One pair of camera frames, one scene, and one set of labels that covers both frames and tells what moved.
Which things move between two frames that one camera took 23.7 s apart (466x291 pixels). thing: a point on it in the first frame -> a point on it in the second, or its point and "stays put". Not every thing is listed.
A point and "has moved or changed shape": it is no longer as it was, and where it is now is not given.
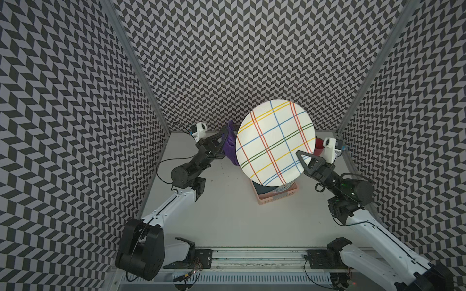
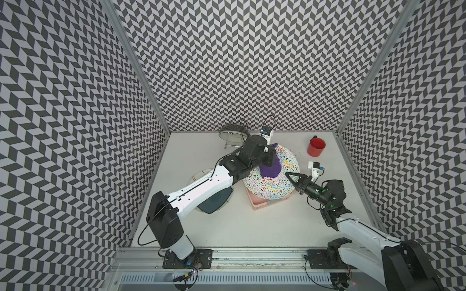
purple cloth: x=229 y=141 -> x=274 y=171
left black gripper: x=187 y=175 -> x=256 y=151
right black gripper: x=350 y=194 -> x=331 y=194
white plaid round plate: x=267 y=139 has moved or changed shape
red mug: x=319 y=147 stays put
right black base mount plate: x=324 y=259 stays put
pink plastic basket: x=269 y=197 -> x=258 y=203
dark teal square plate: x=261 y=188 -> x=216 y=200
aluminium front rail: x=259 y=261 stays put
